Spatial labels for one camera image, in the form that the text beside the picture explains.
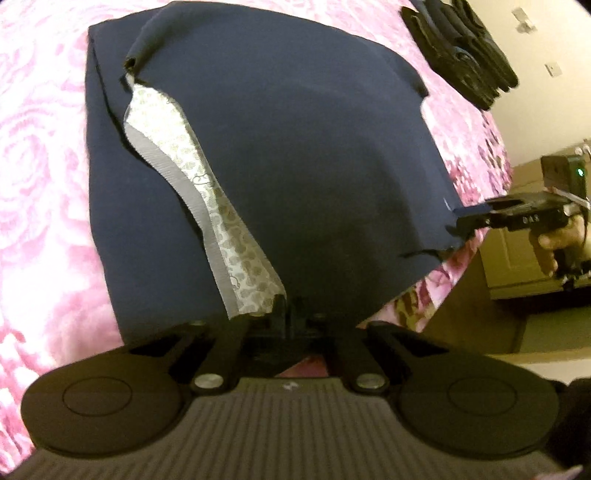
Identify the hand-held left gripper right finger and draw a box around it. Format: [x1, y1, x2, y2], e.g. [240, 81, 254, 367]
[288, 298, 458, 394]

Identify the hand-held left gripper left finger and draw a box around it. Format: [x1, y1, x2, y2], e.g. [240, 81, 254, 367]
[127, 295, 288, 395]

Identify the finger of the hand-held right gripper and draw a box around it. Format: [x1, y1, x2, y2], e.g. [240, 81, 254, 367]
[445, 202, 491, 237]

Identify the navy blue garment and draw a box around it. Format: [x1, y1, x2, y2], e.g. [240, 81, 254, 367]
[85, 0, 467, 344]

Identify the stack of black folded clothes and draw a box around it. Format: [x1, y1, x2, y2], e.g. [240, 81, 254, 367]
[401, 0, 520, 112]

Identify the person's right hand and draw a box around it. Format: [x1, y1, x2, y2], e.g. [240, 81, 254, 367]
[530, 218, 587, 278]

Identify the beige cabinet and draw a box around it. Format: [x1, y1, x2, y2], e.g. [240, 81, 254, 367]
[480, 148, 591, 303]

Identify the pink floral bedsheet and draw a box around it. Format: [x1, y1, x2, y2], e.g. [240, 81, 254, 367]
[0, 0, 513, 462]

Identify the wooden bed frame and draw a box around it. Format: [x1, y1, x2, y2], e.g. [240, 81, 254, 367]
[416, 231, 527, 358]

